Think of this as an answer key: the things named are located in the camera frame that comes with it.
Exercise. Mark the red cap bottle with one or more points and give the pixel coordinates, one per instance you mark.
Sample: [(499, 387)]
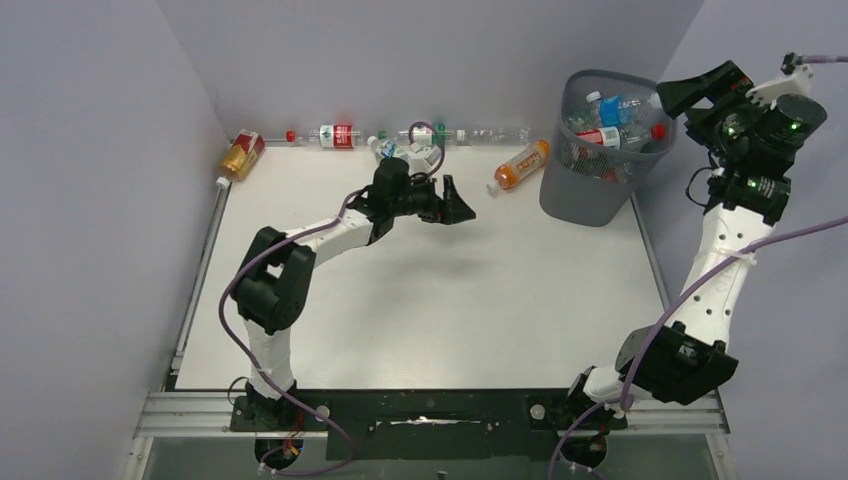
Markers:
[(337, 136)]

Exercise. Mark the aluminium frame rail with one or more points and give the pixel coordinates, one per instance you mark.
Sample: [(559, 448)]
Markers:
[(204, 414)]

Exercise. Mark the clear bottle blue label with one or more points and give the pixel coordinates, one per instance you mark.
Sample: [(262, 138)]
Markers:
[(621, 109)]

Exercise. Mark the green cap bottle at wall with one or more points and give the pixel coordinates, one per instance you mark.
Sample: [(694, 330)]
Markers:
[(426, 136)]

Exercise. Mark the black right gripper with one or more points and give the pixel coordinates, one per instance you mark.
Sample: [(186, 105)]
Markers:
[(714, 86)]

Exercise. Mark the orange juice bottle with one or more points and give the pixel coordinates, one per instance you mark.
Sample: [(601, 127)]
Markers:
[(511, 173)]

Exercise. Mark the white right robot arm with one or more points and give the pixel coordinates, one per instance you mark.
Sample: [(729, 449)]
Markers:
[(684, 356)]

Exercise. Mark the crushed bottle white blue label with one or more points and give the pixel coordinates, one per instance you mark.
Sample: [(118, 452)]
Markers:
[(385, 148)]

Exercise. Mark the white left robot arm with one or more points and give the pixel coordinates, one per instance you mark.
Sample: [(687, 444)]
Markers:
[(268, 293)]

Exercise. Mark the amber tea bottle red label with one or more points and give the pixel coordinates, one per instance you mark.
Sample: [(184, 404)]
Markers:
[(242, 156)]

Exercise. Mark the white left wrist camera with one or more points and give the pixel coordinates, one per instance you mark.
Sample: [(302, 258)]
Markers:
[(422, 160)]

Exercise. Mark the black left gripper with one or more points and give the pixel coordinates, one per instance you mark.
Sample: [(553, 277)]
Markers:
[(449, 210)]

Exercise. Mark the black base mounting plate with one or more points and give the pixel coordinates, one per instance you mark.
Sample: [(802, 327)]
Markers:
[(427, 424)]

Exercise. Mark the red label bottle blue picture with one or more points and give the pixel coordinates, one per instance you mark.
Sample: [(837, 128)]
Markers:
[(632, 137)]

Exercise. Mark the grey mesh waste bin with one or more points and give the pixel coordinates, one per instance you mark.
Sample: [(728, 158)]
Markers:
[(567, 193)]

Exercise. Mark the green tea label bottle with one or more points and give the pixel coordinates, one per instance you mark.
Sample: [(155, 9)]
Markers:
[(581, 120)]

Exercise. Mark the red label Nongfu water bottle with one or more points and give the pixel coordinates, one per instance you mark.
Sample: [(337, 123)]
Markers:
[(620, 173)]

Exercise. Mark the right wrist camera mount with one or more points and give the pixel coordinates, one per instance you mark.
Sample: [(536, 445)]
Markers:
[(796, 78)]

